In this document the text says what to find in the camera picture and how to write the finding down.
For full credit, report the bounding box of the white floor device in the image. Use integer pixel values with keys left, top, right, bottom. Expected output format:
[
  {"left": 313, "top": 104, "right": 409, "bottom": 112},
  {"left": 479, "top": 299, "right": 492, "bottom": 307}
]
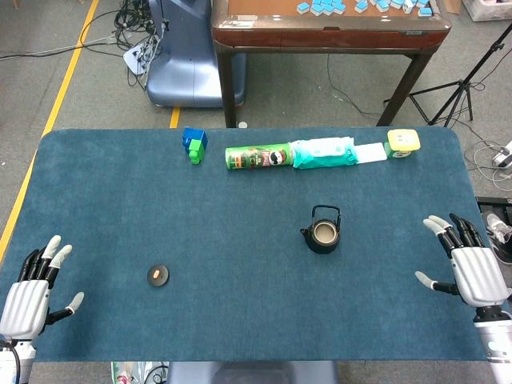
[{"left": 491, "top": 139, "right": 512, "bottom": 169}]

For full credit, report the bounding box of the thin black floor cable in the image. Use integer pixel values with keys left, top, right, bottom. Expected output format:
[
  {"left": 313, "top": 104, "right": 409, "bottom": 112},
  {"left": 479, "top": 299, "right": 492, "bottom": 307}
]
[{"left": 326, "top": 54, "right": 385, "bottom": 120}]

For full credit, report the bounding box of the black teapot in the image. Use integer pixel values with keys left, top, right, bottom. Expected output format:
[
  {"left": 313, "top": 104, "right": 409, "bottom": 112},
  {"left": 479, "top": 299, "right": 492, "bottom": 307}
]
[{"left": 299, "top": 204, "right": 342, "bottom": 255}]

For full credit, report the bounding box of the blue-grey machine pedestal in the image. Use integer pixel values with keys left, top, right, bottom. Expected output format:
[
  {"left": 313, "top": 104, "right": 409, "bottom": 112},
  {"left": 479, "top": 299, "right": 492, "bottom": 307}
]
[{"left": 146, "top": 0, "right": 247, "bottom": 108}]

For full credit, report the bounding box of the blue felt table cover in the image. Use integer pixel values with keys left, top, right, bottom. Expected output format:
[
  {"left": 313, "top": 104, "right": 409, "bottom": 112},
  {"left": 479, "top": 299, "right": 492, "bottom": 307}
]
[{"left": 0, "top": 127, "right": 512, "bottom": 363}]

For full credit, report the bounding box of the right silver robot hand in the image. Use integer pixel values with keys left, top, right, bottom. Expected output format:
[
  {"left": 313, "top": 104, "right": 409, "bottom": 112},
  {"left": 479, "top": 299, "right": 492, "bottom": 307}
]
[{"left": 414, "top": 213, "right": 512, "bottom": 309}]

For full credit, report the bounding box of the brown mahjong table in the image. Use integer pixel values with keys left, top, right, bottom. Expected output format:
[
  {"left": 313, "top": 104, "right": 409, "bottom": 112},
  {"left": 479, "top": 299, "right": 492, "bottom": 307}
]
[{"left": 210, "top": 0, "right": 452, "bottom": 128}]

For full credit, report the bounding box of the colourful printed bag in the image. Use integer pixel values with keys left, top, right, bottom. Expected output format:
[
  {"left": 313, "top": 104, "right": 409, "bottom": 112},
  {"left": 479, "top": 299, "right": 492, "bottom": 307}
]
[{"left": 110, "top": 362, "right": 169, "bottom": 384}]

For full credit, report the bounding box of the black floor cable bundle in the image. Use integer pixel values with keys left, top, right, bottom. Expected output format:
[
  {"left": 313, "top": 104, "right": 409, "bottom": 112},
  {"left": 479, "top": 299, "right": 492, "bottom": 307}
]
[{"left": 78, "top": 0, "right": 166, "bottom": 91}]

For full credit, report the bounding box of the teal wet wipes pack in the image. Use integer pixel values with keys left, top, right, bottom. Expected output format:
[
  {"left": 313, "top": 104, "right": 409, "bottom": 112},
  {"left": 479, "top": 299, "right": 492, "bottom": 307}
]
[{"left": 288, "top": 136, "right": 359, "bottom": 170}]

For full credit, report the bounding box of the blue toy block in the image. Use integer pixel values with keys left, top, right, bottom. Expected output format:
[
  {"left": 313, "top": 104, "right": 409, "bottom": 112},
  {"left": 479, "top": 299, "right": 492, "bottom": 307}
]
[{"left": 182, "top": 126, "right": 209, "bottom": 158}]

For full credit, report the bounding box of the black floor platform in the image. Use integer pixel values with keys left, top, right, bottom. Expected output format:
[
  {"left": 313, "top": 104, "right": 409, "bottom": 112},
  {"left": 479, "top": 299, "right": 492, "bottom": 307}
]
[{"left": 475, "top": 195, "right": 512, "bottom": 217}]

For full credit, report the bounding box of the green Pringles can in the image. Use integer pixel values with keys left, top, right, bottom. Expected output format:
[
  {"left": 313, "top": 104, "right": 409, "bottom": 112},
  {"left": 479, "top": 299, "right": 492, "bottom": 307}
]
[{"left": 224, "top": 142, "right": 296, "bottom": 172}]

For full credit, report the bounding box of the white floor cable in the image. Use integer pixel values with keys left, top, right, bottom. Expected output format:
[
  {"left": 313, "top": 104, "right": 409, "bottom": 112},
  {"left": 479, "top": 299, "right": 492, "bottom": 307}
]
[{"left": 463, "top": 139, "right": 512, "bottom": 193}]

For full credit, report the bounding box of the green toy block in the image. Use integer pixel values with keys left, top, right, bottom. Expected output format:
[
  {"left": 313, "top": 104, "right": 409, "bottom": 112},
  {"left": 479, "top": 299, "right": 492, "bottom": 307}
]
[{"left": 187, "top": 138, "right": 206, "bottom": 166}]

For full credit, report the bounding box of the yellow lidded container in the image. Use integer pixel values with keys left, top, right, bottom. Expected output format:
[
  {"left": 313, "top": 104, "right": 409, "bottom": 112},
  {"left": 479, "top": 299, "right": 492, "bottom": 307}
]
[{"left": 383, "top": 128, "right": 422, "bottom": 159}]

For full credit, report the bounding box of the black teapot lid orange knob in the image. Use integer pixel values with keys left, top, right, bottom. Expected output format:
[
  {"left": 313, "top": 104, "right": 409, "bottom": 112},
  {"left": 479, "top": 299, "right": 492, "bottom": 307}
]
[{"left": 146, "top": 264, "right": 170, "bottom": 287}]

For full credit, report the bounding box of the white power strip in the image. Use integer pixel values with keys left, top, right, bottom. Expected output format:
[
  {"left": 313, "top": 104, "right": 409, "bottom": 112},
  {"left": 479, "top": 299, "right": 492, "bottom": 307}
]
[{"left": 122, "top": 38, "right": 161, "bottom": 77}]

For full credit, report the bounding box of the flat white plastic box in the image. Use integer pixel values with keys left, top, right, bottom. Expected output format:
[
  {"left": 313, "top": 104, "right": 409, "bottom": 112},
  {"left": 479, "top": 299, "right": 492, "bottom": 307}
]
[{"left": 354, "top": 142, "right": 389, "bottom": 164}]

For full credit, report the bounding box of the white storage box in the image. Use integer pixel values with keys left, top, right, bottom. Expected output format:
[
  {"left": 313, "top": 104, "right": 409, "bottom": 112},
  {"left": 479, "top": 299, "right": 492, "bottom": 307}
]
[{"left": 466, "top": 0, "right": 512, "bottom": 22}]

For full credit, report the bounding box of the grey sneaker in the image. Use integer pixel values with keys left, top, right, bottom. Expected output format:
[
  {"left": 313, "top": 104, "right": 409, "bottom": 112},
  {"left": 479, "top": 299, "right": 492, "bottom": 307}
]
[{"left": 482, "top": 211, "right": 512, "bottom": 265}]

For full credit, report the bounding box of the black tripod stand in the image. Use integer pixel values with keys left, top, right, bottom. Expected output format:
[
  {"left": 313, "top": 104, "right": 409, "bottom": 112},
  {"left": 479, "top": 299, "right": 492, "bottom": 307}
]
[{"left": 382, "top": 30, "right": 512, "bottom": 128}]

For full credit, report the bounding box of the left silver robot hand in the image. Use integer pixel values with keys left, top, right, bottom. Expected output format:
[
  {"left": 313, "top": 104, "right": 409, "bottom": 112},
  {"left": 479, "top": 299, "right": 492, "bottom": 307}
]
[{"left": 0, "top": 234, "right": 86, "bottom": 342}]

